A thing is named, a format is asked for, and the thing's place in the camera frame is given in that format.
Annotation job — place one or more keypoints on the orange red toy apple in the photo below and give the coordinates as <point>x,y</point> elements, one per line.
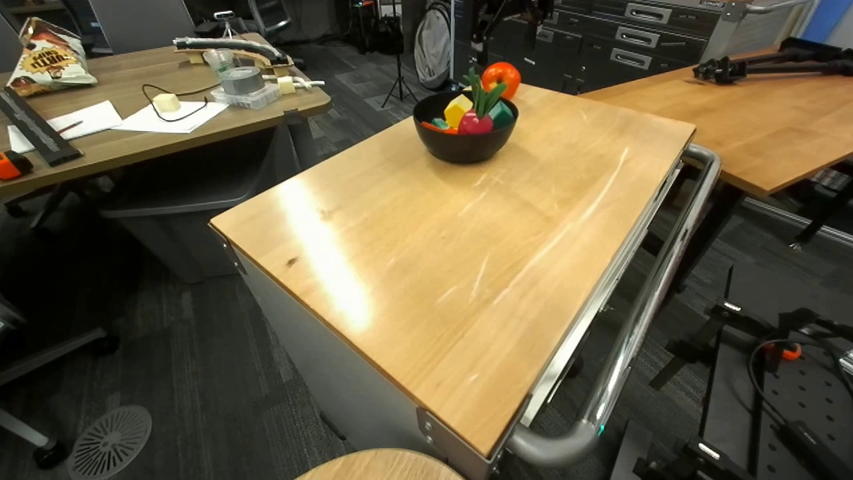
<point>501,75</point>

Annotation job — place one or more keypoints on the yellow block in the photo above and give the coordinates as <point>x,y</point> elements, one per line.
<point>453,110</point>

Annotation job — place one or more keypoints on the wooden office desk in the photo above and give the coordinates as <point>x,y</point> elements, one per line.
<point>123,78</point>

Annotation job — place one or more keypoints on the large teal block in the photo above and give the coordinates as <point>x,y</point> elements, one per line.
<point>501,112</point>

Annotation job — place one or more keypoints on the black bowl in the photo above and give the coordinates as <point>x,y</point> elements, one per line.
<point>453,144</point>

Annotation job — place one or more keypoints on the black keyboard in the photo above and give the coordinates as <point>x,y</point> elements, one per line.
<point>47,142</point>

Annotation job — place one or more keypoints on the chip bag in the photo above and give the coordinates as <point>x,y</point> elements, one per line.
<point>51,59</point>

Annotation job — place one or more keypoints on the black pegboard base plate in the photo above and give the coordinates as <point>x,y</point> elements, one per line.
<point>763,420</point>

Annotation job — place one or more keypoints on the steel tool cart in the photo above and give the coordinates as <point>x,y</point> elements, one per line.
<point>433,307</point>

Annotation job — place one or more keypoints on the white paper sheets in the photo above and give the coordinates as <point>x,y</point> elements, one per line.
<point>104,115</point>

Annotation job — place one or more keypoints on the round wooden stool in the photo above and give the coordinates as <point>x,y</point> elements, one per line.
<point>382,464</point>

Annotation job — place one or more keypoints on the red toy radish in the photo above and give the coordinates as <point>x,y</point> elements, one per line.
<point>483,99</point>

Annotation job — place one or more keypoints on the grey drawer cabinet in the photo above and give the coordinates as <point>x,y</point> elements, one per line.
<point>595,43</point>

